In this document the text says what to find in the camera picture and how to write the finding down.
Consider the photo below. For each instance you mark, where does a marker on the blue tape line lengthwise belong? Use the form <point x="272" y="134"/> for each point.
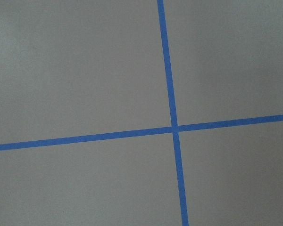
<point x="173" y="113"/>

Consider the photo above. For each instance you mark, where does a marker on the blue tape line crosswise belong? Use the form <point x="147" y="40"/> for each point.
<point x="140" y="132"/>

